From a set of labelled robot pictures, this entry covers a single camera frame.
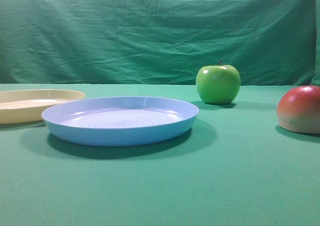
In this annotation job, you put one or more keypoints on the red-yellow round bread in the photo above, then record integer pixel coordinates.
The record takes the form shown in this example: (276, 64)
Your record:
(299, 110)

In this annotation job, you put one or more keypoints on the blue plastic plate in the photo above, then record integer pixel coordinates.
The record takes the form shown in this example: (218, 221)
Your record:
(120, 121)

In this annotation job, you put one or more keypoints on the yellow plastic plate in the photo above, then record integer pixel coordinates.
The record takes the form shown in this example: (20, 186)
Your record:
(23, 106)

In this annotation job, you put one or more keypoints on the green apple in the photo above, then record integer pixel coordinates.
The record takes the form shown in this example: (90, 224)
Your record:
(218, 84)

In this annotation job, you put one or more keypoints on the green backdrop cloth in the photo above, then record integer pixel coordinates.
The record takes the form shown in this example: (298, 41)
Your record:
(270, 42)

